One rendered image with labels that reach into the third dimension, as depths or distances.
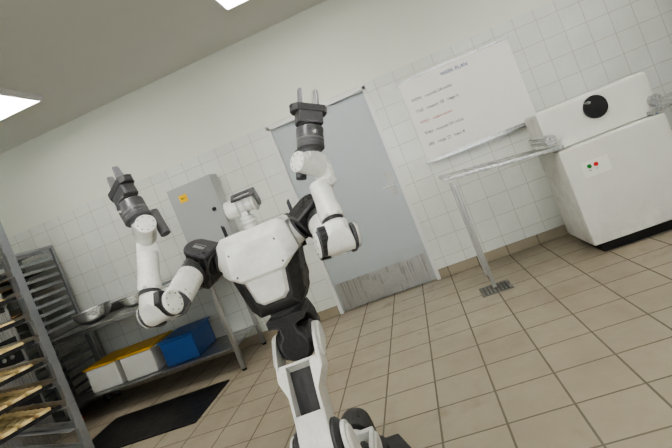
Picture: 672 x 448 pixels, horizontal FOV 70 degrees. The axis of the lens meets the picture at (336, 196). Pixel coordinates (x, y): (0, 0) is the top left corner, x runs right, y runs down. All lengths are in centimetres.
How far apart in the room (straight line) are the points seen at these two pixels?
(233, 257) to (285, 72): 360
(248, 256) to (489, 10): 395
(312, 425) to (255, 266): 52
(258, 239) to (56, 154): 473
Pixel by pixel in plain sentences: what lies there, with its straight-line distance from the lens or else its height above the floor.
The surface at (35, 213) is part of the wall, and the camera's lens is 637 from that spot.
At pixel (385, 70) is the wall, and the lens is 490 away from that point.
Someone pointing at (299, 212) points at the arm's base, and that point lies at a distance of 161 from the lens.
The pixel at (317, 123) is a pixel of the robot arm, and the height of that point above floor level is 146.
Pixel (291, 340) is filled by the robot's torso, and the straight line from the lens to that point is 169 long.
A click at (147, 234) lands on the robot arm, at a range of 161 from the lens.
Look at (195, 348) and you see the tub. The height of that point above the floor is 32.
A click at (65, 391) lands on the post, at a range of 225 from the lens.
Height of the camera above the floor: 126
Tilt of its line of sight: 1 degrees down
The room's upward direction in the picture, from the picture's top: 22 degrees counter-clockwise
